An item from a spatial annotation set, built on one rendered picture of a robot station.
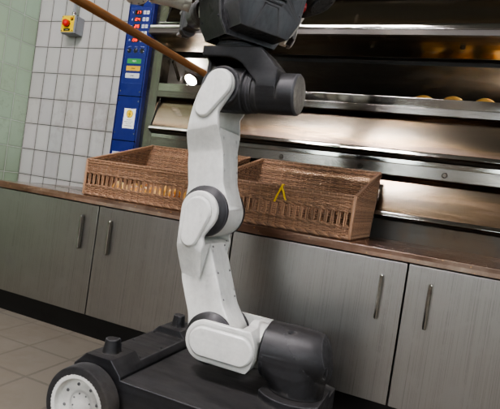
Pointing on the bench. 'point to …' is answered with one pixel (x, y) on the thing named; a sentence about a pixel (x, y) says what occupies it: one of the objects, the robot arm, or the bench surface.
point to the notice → (128, 118)
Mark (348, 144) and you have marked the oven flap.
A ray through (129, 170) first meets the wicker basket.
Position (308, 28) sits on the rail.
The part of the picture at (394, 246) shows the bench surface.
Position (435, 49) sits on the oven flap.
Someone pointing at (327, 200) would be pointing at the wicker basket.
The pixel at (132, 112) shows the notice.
